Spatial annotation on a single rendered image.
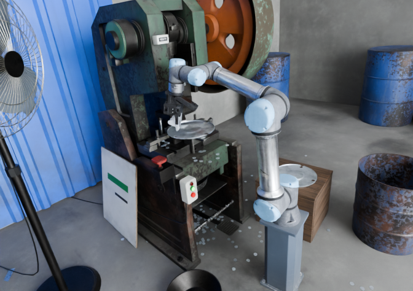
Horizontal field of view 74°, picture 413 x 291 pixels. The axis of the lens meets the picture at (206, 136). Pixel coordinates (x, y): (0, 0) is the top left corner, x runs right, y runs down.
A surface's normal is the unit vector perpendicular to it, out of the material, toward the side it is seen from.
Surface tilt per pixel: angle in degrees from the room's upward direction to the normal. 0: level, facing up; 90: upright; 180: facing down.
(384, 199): 92
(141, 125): 90
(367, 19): 90
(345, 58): 90
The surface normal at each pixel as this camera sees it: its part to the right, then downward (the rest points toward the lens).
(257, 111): -0.66, 0.26
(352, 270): -0.08, -0.91
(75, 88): 0.72, 0.22
